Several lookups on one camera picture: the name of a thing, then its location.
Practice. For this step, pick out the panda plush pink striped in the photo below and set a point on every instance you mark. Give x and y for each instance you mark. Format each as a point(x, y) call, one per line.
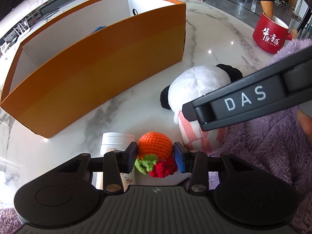
point(186, 97)

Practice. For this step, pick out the purple fluffy blanket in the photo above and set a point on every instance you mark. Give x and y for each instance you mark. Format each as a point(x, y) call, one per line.
point(259, 181)

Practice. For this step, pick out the person right hand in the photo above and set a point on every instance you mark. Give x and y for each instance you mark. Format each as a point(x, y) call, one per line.
point(306, 123)

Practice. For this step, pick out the red mug wooden handle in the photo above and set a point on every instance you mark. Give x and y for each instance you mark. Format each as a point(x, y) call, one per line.
point(271, 32)

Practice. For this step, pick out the large orange cardboard box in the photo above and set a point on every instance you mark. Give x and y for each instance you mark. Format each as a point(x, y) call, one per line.
point(59, 74)

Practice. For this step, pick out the white wifi router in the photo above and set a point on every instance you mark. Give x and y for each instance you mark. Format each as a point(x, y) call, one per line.
point(22, 28)

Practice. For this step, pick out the brown bear plush blue outfit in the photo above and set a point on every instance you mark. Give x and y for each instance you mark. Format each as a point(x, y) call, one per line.
point(96, 30)

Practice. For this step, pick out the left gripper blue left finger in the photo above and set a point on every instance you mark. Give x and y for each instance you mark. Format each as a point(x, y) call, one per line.
point(131, 155)

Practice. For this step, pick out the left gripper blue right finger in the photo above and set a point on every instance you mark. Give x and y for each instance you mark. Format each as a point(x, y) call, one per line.
point(181, 157)

